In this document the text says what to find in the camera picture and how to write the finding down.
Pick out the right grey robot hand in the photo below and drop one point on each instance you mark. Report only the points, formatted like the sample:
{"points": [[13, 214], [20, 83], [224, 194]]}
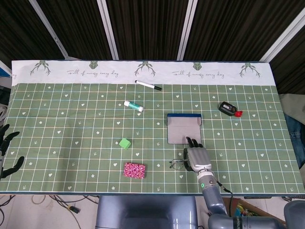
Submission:
{"points": [[199, 158]]}

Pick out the thin black metal eyeglasses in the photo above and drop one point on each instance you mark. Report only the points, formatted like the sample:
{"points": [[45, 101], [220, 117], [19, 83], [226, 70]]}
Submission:
{"points": [[176, 164]]}

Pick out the black plug connector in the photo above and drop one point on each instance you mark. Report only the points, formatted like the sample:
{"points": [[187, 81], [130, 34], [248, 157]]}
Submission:
{"points": [[74, 210]]}

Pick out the blue folding glasses case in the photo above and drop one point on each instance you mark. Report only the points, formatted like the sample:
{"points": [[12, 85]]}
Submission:
{"points": [[181, 128]]}

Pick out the white marker black cap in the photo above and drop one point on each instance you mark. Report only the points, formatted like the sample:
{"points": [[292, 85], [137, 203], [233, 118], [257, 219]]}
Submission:
{"points": [[146, 84]]}

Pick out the beige garment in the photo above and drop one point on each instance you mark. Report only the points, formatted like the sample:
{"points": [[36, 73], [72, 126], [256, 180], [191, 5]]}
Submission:
{"points": [[291, 105]]}

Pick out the cardboard box colourful parts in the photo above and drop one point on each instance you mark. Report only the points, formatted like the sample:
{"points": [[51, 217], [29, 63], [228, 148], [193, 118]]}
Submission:
{"points": [[247, 208]]}

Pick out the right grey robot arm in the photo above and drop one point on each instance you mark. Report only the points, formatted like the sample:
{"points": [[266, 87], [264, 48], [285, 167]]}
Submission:
{"points": [[214, 198]]}

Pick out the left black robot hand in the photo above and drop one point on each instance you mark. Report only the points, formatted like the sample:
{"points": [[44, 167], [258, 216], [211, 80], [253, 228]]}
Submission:
{"points": [[16, 165]]}

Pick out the black bottle red cap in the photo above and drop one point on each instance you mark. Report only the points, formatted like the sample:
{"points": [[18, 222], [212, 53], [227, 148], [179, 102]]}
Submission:
{"points": [[227, 108]]}

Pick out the grey blue robot torso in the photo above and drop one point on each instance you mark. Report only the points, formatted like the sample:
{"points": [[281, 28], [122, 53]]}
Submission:
{"points": [[143, 212]]}

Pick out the white green glue stick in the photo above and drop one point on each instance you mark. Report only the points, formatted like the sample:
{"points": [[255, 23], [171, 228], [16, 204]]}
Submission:
{"points": [[133, 105]]}

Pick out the green grid tablecloth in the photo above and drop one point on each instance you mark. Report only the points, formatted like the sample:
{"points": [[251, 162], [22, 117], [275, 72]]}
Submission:
{"points": [[71, 143]]}

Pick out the white metal partition post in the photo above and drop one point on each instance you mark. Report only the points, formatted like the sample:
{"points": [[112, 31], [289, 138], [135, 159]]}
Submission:
{"points": [[108, 28], [188, 28], [50, 28], [283, 35]]}

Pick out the blue jeans garment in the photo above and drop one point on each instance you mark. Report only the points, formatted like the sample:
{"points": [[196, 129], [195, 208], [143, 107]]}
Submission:
{"points": [[297, 143]]}

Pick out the pink patterned card deck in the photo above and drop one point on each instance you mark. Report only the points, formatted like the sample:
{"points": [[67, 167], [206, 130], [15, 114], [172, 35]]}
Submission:
{"points": [[134, 170]]}

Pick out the green cube block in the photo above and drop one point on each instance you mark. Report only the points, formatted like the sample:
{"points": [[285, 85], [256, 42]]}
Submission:
{"points": [[124, 143]]}

